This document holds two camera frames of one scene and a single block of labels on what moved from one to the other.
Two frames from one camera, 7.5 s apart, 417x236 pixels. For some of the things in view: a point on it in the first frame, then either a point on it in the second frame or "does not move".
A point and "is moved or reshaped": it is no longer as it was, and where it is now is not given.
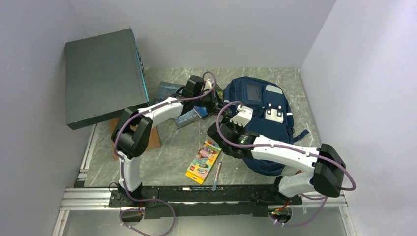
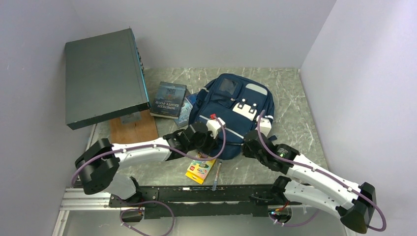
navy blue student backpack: (271, 117) is moved or reshaped
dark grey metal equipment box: (104, 76) does not move
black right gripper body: (232, 126) → (248, 152)
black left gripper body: (210, 102) → (204, 144)
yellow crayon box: (203, 162) does not move
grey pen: (215, 185) does not move
